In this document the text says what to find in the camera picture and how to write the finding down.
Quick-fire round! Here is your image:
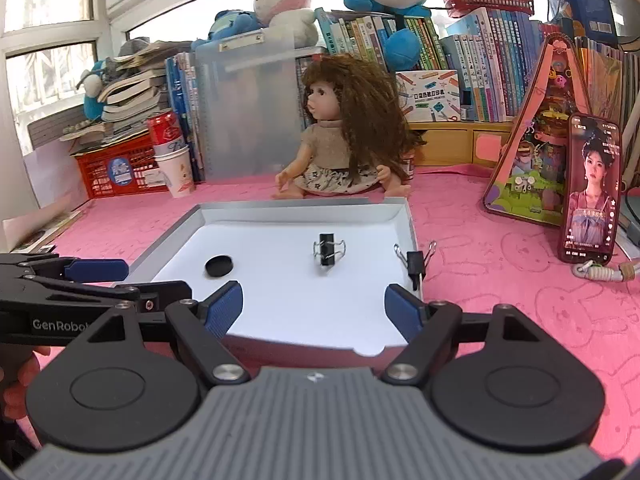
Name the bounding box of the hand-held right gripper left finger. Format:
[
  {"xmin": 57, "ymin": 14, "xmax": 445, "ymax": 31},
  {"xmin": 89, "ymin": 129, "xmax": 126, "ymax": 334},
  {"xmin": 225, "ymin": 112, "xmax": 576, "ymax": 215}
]
[{"xmin": 70, "ymin": 281, "xmax": 251, "ymax": 386}]

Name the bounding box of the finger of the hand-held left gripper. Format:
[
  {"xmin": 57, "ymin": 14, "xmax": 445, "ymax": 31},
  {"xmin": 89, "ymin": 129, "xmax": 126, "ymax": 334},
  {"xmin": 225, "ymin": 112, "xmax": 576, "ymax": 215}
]
[
  {"xmin": 20, "ymin": 277, "xmax": 193, "ymax": 312},
  {"xmin": 0, "ymin": 254, "xmax": 130, "ymax": 283}
]

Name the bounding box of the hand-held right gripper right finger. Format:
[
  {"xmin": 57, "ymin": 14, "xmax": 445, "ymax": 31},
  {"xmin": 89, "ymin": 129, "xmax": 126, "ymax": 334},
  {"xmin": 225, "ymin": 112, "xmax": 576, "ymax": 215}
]
[{"xmin": 381, "ymin": 284, "xmax": 551, "ymax": 386}]

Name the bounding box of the black round cap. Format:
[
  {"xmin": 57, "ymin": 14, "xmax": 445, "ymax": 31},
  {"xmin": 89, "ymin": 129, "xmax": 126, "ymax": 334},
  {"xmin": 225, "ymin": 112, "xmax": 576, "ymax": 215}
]
[{"xmin": 204, "ymin": 255, "xmax": 234, "ymax": 278}]

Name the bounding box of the black binder clip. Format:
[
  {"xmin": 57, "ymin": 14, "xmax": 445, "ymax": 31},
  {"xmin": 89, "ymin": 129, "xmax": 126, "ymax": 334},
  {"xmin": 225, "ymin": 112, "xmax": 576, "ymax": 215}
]
[
  {"xmin": 392, "ymin": 241, "xmax": 438, "ymax": 291},
  {"xmin": 312, "ymin": 232, "xmax": 347, "ymax": 272}
]

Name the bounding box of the white shallow cardboard tray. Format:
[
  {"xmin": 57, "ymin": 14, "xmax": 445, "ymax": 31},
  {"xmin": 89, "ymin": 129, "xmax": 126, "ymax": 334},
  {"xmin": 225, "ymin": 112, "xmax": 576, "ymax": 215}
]
[{"xmin": 114, "ymin": 197, "xmax": 426, "ymax": 361}]

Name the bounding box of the person's left hand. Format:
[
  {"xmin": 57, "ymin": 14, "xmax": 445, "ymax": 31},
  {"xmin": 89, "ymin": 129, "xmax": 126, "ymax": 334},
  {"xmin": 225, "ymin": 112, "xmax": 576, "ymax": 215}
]
[{"xmin": 0, "ymin": 352, "xmax": 43, "ymax": 423}]

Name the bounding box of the loose stack of papers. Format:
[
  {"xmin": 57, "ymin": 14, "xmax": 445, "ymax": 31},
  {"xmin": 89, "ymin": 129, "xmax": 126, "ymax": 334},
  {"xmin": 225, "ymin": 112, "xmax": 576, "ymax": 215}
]
[{"xmin": 0, "ymin": 195, "xmax": 83, "ymax": 253}]

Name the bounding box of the red plastic basket with sticker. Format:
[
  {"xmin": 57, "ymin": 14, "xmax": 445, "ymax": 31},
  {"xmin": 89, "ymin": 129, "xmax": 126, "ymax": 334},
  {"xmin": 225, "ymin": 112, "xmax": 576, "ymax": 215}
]
[{"xmin": 75, "ymin": 132, "xmax": 171, "ymax": 200}]

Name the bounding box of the pink rabbit print mat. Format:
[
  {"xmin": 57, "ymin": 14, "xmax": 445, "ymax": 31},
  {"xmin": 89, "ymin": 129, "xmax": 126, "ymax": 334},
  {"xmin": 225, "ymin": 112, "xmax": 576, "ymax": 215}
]
[{"xmin": 0, "ymin": 165, "xmax": 640, "ymax": 480}]

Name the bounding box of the white paper cup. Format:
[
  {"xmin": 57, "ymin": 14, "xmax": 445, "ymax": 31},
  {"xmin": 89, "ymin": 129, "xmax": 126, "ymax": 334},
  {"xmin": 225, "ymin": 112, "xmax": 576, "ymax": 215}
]
[{"xmin": 154, "ymin": 147, "xmax": 196, "ymax": 198}]

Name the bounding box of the red drink can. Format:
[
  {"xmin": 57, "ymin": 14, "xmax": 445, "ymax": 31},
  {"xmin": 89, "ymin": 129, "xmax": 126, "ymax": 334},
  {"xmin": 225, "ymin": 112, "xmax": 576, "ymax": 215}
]
[{"xmin": 146, "ymin": 109, "xmax": 188, "ymax": 157}]

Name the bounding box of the wooden desk shelf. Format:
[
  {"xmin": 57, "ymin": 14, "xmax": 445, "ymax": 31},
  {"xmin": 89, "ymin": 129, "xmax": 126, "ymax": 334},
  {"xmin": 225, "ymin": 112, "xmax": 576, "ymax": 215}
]
[{"xmin": 407, "ymin": 120, "xmax": 516, "ymax": 167}]

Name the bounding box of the blue plush with white face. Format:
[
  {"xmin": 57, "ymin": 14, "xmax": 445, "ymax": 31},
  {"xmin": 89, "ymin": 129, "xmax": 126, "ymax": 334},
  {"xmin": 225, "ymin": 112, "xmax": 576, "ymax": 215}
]
[{"xmin": 80, "ymin": 57, "xmax": 118, "ymax": 118}]

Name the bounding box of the stack of worn books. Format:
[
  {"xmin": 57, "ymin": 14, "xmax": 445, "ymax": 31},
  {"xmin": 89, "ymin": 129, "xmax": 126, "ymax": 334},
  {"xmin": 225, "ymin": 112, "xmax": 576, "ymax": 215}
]
[{"xmin": 60, "ymin": 37, "xmax": 193, "ymax": 153}]

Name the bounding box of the brown-haired baby doll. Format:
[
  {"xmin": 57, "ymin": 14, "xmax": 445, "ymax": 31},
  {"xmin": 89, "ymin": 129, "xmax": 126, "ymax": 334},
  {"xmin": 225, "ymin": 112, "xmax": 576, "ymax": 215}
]
[{"xmin": 272, "ymin": 55, "xmax": 418, "ymax": 200}]

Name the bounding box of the row of upright blue booklets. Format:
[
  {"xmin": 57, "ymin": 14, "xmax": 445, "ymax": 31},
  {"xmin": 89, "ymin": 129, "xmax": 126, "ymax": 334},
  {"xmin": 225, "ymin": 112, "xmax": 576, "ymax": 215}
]
[{"xmin": 165, "ymin": 52, "xmax": 206, "ymax": 183}]

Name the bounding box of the pink house-shaped toy box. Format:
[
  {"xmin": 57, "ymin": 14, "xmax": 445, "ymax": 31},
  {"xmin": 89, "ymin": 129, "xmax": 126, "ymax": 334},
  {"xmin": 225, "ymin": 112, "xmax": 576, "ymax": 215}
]
[{"xmin": 482, "ymin": 32, "xmax": 596, "ymax": 226}]

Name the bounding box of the translucent plastic clipboard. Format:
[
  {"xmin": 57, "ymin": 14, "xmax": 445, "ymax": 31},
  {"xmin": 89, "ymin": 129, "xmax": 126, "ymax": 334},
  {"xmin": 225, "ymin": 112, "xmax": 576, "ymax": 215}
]
[{"xmin": 194, "ymin": 30, "xmax": 326, "ymax": 181}]

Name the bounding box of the white box with pencil print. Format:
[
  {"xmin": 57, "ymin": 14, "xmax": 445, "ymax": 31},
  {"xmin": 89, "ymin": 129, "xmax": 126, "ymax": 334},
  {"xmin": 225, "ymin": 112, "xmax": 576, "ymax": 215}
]
[{"xmin": 395, "ymin": 70, "xmax": 463, "ymax": 123}]

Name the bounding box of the smartphone with lit screen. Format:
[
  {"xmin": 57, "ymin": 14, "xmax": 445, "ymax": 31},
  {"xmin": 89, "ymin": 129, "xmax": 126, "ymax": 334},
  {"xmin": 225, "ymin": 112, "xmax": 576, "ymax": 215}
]
[{"xmin": 557, "ymin": 112, "xmax": 622, "ymax": 266}]

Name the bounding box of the row of upright books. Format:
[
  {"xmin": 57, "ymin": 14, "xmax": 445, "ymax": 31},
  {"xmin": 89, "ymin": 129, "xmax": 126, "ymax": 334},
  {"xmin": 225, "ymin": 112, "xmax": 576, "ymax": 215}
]
[{"xmin": 315, "ymin": 7, "xmax": 626, "ymax": 123}]

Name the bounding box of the small blue plush toy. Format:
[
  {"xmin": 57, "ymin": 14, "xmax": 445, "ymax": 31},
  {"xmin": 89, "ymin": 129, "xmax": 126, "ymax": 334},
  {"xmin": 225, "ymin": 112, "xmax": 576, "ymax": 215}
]
[{"xmin": 192, "ymin": 7, "xmax": 263, "ymax": 51}]

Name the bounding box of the pink and white plush toy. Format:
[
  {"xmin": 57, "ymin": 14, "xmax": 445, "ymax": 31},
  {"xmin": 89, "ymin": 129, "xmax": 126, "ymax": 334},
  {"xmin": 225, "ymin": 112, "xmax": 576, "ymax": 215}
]
[{"xmin": 247, "ymin": 0, "xmax": 321, "ymax": 48}]

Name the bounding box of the beige cord lanyard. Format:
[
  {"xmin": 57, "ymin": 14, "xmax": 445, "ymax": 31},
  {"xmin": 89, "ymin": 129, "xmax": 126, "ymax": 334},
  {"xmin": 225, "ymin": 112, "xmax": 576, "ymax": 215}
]
[{"xmin": 572, "ymin": 259, "xmax": 640, "ymax": 283}]

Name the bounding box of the white window frame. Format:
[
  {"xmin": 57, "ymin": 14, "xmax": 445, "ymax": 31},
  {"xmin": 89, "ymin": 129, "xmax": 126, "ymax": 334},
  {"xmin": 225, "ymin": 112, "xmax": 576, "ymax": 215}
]
[{"xmin": 0, "ymin": 0, "xmax": 261, "ymax": 161}]

